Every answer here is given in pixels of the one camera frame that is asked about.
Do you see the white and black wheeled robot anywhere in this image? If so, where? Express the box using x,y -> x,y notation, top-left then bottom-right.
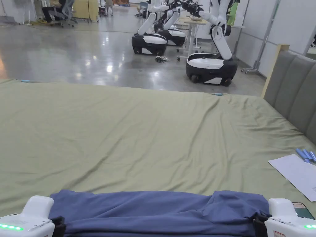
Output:
185,0 -> 239,87
131,0 -> 169,56
158,0 -> 187,47

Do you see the dark blue shirt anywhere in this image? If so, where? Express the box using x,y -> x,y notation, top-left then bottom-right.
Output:
48,189 -> 272,237

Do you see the grey office chair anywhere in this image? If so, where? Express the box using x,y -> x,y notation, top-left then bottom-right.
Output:
50,0 -> 78,28

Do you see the grey padded headboard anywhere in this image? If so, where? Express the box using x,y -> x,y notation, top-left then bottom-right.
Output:
263,44 -> 316,147

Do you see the metal wheeled stand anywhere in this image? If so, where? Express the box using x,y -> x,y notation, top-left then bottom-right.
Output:
241,0 -> 282,75

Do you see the phone with dark screen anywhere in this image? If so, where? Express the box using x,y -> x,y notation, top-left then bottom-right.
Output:
291,202 -> 316,220

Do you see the white paper sheet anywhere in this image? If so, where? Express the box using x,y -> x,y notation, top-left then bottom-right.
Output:
268,154 -> 316,202

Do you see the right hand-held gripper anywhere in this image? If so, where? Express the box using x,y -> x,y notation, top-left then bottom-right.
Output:
253,198 -> 316,237

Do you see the wooden top table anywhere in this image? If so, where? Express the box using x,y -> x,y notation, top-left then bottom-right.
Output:
176,18 -> 208,61

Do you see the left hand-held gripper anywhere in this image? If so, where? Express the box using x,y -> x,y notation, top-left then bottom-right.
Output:
0,195 -> 66,237

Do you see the bed with pale green sheet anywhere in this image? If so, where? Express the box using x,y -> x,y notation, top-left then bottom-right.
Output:
0,78 -> 316,237

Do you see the wooden cabinet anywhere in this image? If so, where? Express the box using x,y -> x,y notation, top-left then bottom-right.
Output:
71,0 -> 100,23

